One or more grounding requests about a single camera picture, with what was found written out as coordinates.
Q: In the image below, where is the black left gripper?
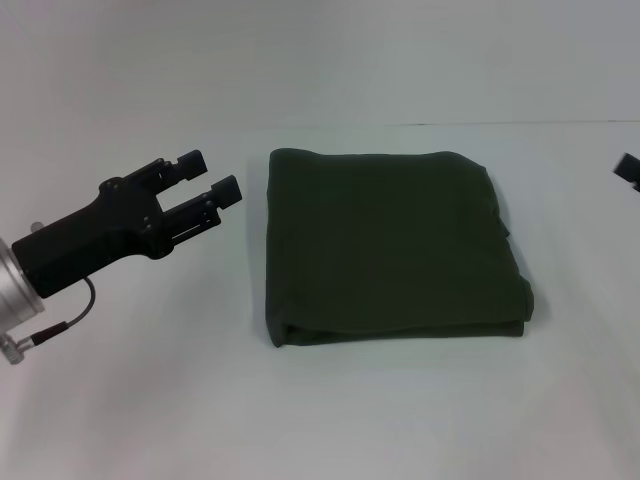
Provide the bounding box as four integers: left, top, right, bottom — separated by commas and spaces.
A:
10, 149, 244, 300

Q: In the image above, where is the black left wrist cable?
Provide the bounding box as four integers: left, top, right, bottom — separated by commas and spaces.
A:
0, 275, 97, 366

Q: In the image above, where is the dark green FREE t-shirt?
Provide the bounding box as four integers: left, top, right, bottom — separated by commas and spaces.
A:
263, 146, 535, 350

